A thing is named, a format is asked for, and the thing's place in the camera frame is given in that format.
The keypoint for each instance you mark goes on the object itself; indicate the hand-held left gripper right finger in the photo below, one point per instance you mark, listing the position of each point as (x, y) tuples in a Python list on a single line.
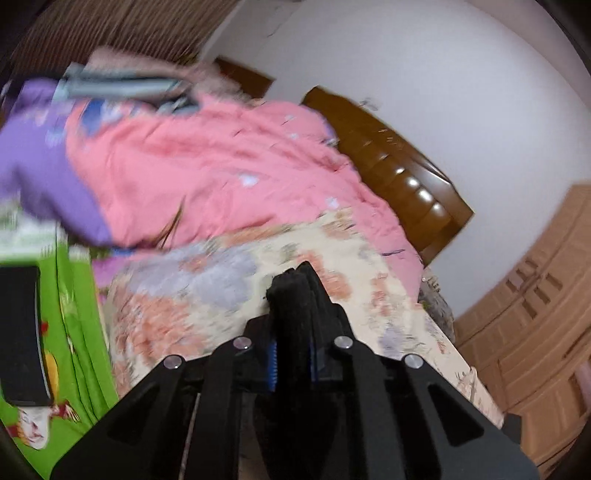
[(323, 323)]

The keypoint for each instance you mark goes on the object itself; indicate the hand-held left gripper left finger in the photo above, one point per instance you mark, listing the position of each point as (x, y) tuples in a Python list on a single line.
[(272, 364)]

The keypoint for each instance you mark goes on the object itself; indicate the floral bed sheet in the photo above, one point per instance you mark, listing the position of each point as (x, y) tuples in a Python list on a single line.
[(207, 277)]

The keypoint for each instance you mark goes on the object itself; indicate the nightstand with floral cover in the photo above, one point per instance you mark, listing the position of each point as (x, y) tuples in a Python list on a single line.
[(436, 304)]

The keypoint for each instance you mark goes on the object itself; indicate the brown wooden headboard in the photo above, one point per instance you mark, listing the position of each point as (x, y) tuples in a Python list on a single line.
[(392, 170)]

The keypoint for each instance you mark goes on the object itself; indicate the green printed sheet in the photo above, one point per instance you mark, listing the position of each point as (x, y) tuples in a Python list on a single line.
[(78, 323)]

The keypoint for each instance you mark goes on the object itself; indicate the pink and purple quilt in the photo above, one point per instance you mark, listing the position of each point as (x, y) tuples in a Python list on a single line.
[(207, 161)]

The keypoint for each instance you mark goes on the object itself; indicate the light wooden wardrobe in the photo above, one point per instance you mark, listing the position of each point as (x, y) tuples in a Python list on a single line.
[(531, 323)]

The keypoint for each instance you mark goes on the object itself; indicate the black rectangular object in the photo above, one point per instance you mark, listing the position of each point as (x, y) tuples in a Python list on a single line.
[(18, 332)]

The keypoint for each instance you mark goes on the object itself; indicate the small brown wooden panel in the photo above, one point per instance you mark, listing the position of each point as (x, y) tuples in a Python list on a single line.
[(244, 76)]

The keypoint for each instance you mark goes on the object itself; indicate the grey garment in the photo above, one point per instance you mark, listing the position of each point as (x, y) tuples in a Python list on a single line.
[(120, 85)]

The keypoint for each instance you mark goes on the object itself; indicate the patterned brown curtain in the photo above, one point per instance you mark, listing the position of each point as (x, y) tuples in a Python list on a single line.
[(115, 32)]

